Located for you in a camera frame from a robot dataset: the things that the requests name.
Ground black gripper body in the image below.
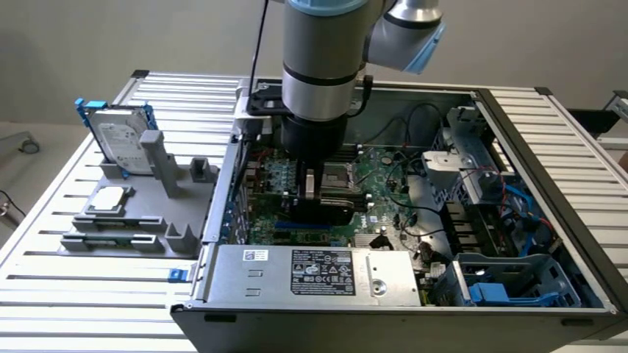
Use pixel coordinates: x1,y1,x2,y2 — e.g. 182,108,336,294
280,115,349,174

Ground CPU socket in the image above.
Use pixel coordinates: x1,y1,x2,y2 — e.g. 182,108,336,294
321,160,362,188

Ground black RAM slots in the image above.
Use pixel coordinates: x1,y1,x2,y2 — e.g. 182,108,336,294
336,143,365,161

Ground green motherboard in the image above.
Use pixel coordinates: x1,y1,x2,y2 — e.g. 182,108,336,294
244,143,445,253

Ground blue expansion slot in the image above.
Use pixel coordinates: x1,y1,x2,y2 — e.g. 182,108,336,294
273,219,330,232

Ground silver chipset heatsink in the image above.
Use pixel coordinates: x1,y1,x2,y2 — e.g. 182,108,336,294
350,235,394,252

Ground silver power supply unit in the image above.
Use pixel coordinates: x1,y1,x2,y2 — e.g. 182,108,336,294
204,243,424,308

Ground silver metal drive cage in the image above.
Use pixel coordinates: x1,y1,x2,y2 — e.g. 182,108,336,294
420,105,518,207

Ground grey parts rack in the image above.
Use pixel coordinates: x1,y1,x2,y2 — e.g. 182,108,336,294
57,130,222,259

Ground long green RAM stick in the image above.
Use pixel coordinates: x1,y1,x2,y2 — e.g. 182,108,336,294
85,218,162,227

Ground silver hard disk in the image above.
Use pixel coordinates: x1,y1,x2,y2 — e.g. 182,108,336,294
89,109,150,175

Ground silver CPU chip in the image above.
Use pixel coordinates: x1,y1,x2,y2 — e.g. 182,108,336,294
93,186,134,214

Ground short green RAM stick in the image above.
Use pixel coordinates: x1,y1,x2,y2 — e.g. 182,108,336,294
80,237,134,248

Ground open black PC case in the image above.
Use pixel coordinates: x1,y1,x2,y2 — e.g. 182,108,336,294
169,78,628,353

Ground grey disk bay blue latch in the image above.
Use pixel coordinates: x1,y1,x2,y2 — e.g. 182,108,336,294
444,252,585,309

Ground grey caster wheel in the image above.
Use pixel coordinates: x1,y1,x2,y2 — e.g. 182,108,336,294
17,132,41,154

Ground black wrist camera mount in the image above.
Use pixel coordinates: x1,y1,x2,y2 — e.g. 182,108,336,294
244,82,292,118

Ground black looped wire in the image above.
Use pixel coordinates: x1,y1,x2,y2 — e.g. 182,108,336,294
380,102,441,148

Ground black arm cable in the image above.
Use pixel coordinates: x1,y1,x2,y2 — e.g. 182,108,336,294
246,0,270,93

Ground blue data wire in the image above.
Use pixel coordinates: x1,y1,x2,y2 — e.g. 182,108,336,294
500,182,553,258

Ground red wire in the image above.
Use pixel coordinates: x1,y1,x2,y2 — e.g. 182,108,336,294
458,167,562,243

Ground blue disk carrier frame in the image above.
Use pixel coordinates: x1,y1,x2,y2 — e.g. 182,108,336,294
74,97,158,178

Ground neighbouring metal table frame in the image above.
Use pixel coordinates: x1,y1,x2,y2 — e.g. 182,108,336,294
566,90,628,151

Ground black cable on floor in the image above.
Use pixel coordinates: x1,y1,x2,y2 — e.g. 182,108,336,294
0,189,28,225

